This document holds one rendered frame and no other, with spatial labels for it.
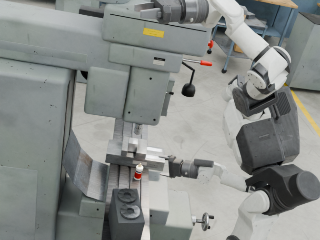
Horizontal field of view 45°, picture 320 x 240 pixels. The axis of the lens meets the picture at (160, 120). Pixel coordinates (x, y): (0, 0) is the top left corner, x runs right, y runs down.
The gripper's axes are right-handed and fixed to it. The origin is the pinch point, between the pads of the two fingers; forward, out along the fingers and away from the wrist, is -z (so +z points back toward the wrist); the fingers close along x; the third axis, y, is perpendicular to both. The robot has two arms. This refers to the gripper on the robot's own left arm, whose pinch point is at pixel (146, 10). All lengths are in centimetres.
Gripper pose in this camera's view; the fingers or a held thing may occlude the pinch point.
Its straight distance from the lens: 121.9
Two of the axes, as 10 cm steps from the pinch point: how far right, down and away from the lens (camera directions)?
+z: 9.3, -1.2, 3.4
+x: -3.5, -5.5, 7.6
